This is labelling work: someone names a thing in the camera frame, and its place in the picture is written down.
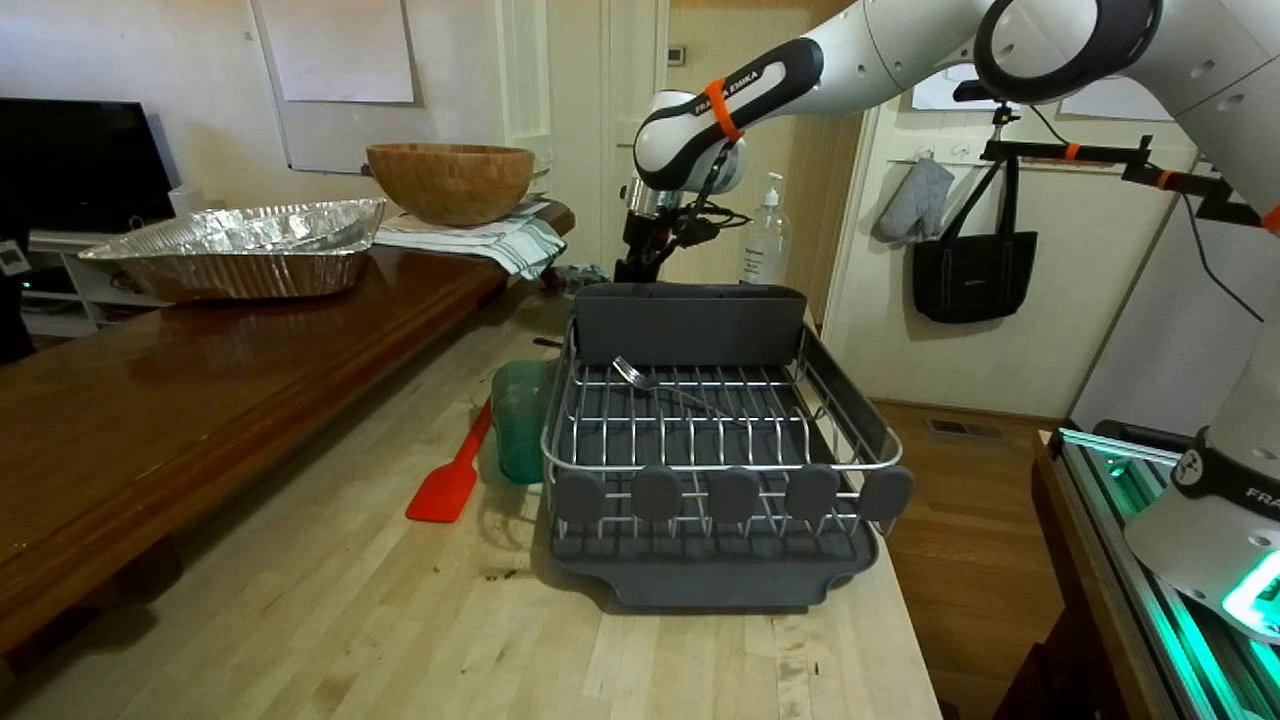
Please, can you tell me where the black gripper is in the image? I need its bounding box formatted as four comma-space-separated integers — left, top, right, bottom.
610, 179, 724, 288

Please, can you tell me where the metal fork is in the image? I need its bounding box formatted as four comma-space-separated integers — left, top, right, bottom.
607, 352, 720, 412

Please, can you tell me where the grey dish rack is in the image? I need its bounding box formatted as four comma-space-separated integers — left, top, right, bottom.
533, 274, 915, 617

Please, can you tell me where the clear soap dispenser bottle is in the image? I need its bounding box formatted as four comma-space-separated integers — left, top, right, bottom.
738, 169, 791, 288

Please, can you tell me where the white panelled door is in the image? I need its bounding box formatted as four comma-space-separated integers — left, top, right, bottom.
492, 0, 673, 279

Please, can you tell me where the striped kitchen towel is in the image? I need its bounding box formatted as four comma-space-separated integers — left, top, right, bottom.
370, 205, 571, 282

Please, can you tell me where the green plastic cup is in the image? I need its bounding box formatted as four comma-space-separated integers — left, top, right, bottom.
489, 356, 559, 489

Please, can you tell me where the brown wooden bowl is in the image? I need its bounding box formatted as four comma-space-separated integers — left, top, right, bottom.
363, 138, 538, 227

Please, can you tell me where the grey oven mitt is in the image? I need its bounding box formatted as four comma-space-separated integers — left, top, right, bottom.
871, 157, 957, 249

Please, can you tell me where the red silicone spatula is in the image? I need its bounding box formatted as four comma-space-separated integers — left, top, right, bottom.
398, 404, 497, 529

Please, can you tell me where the black tote bag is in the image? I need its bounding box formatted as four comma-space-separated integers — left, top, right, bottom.
909, 153, 1041, 326

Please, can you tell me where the aluminium foil tray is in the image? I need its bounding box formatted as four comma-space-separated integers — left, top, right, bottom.
75, 194, 390, 302

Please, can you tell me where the dark wooden table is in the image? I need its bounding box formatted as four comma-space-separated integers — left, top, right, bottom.
0, 243, 579, 654

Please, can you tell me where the leaning white board panel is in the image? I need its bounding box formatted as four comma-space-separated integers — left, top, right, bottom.
1065, 114, 1280, 444

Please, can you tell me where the black monitor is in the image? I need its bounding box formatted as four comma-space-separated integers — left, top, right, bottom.
0, 90, 184, 235

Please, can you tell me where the white shelf unit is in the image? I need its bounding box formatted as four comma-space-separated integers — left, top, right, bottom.
0, 223, 175, 344

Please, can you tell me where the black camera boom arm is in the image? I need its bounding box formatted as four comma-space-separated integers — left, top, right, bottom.
975, 101, 1270, 231

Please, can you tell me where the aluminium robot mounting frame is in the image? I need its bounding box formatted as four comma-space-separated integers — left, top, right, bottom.
1031, 421, 1280, 720

